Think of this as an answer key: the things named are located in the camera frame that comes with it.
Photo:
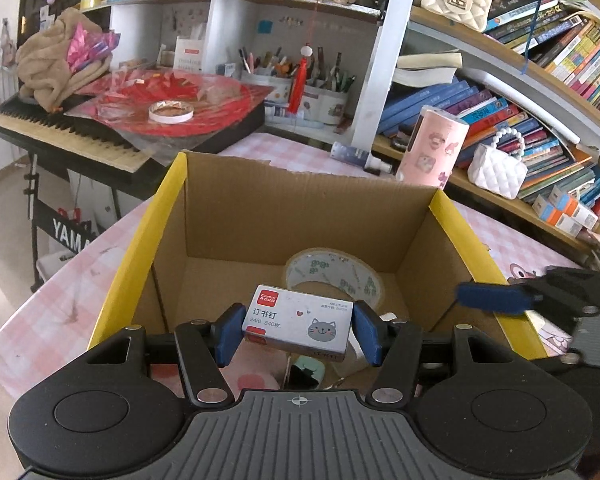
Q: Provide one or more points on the dark lying bottle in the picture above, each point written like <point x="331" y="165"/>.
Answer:
<point x="355" y="155"/>

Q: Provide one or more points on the pink cartoon cylinder container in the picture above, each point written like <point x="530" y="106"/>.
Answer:
<point x="430" y="150"/>

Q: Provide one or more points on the black keyboard stand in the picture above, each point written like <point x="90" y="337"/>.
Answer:
<point x="65" y="230"/>

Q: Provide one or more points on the white shelf unit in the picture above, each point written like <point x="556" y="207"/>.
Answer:
<point x="380" y="60"/>

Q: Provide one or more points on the white tape roll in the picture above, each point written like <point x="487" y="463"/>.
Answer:
<point x="171" y="112"/>

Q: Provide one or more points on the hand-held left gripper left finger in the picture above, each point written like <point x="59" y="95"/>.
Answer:
<point x="227" y="335"/>

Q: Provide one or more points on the brown plush blanket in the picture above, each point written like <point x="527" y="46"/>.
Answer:
<point x="45" y="65"/>

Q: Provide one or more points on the black electronic keyboard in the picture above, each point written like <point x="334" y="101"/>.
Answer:
<point x="55" y="135"/>

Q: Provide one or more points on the row of colourful books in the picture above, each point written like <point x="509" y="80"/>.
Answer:
<point x="555" y="60"/>

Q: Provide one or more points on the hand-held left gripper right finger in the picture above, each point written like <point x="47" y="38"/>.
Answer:
<point x="367" y="335"/>

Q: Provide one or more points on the white red staples box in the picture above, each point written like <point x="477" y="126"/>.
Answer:
<point x="295" y="322"/>

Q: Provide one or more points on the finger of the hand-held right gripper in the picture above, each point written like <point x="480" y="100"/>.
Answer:
<point x="490" y="297"/>

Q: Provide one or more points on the red plastic sheets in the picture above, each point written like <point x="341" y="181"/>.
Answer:
<point x="220" y="95"/>

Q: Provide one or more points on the yellow cardboard box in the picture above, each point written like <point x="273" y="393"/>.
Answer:
<point x="280" y="210"/>

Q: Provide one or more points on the red tassel ornament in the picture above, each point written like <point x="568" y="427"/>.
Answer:
<point x="300" y="80"/>

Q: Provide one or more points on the open cream book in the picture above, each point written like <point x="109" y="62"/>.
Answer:
<point x="425" y="67"/>

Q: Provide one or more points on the pink foil wrappers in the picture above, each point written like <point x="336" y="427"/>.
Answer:
<point x="87" y="47"/>

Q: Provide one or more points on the yellow tape roll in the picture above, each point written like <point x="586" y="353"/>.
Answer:
<point x="330" y="270"/>

